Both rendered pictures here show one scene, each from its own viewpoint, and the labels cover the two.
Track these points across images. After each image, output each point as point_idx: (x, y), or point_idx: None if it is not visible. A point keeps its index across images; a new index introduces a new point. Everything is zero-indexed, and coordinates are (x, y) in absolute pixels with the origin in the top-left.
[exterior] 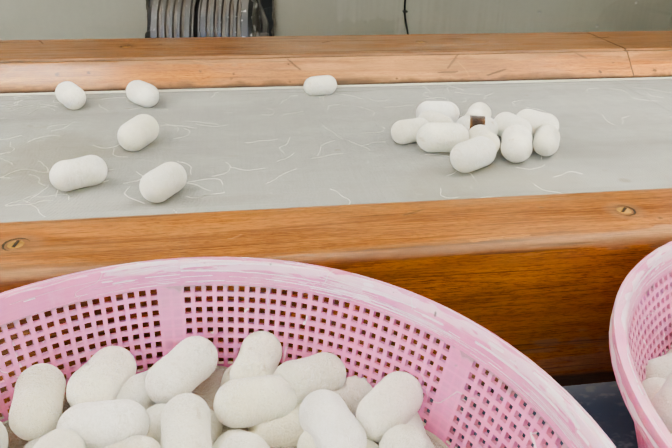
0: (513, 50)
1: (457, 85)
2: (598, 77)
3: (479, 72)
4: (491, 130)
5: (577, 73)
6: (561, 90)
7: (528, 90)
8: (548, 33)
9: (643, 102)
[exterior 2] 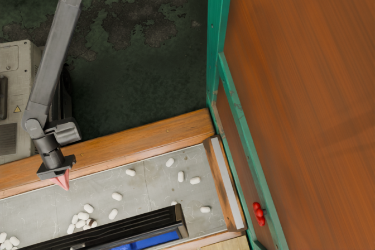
0: (20, 184)
1: (7, 199)
2: (48, 185)
3: (12, 193)
4: (2, 249)
5: (41, 186)
6: (34, 199)
7: (25, 201)
8: (38, 157)
9: (52, 207)
